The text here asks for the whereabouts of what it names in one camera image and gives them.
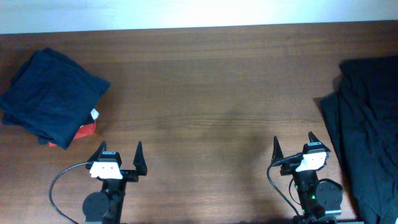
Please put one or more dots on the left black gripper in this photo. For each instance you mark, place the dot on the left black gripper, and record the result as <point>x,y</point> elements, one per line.
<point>132,175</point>

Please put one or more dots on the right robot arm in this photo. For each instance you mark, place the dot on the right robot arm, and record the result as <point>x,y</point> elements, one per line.
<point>320,199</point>

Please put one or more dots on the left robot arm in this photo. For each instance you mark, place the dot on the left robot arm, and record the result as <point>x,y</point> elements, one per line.
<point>105,206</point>

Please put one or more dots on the folded navy blue garment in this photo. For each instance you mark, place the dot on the folded navy blue garment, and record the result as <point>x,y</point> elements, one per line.
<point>52,97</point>

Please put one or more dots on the black shorts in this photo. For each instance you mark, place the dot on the black shorts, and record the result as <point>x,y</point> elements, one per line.
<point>361,119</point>

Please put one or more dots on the folded red garment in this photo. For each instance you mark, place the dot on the folded red garment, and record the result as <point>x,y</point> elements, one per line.
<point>84,131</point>

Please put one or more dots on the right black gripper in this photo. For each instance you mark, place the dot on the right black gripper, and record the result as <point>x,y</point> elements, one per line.
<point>289,166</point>

